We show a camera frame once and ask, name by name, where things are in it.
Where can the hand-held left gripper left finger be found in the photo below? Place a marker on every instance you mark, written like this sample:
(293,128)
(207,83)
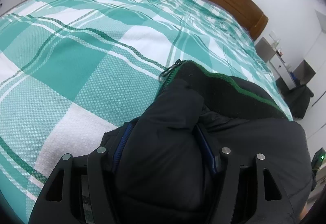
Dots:
(122,145)

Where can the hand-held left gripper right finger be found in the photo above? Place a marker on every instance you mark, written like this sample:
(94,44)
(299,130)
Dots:
(212,160)

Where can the black padded jacket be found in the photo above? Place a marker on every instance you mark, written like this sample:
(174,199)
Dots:
(165,163)

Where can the blue desk item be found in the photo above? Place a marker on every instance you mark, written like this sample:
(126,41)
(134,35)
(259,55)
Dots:
(293,79)

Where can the grey desk hutch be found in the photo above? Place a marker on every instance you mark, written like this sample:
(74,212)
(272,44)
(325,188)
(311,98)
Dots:
(305,72)

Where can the bed with green plaid cover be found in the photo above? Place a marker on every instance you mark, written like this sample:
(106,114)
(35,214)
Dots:
(76,61)

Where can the white desk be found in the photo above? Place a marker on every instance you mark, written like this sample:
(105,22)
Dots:
(277,63)

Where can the dark red desk item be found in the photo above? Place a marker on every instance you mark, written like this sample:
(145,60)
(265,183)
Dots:
(279,52)

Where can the clear bottle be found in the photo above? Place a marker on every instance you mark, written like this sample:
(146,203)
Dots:
(276,42)

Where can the wall switch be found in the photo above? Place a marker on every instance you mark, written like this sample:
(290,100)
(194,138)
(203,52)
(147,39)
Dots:
(272,36)

